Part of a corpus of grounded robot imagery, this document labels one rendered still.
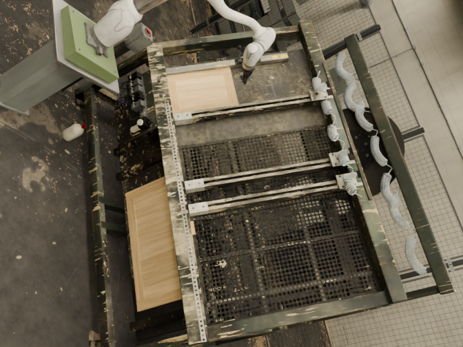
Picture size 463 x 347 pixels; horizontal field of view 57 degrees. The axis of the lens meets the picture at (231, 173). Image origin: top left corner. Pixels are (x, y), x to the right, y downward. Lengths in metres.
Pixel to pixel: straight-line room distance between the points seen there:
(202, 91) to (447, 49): 5.76
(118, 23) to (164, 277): 1.67
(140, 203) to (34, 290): 0.94
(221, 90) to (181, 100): 0.31
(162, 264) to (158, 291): 0.19
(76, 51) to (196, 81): 0.98
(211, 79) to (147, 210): 1.10
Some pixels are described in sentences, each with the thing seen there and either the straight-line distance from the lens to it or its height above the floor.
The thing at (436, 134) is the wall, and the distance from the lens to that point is 7.73.
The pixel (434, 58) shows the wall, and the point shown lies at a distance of 8.25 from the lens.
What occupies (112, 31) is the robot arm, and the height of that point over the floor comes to 0.99.
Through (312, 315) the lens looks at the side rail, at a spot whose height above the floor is 1.43.
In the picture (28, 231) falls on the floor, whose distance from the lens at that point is 3.03.
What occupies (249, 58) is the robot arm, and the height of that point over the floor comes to 1.60.
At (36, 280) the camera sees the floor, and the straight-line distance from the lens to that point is 2.98.
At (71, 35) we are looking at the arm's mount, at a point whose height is 0.82.
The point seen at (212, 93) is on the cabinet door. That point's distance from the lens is 3.20.
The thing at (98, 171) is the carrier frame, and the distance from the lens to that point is 3.38.
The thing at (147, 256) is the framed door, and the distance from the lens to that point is 3.15.
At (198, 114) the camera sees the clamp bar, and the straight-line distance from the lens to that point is 3.07.
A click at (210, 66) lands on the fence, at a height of 1.19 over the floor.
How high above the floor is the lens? 2.29
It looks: 23 degrees down
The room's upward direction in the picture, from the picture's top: 68 degrees clockwise
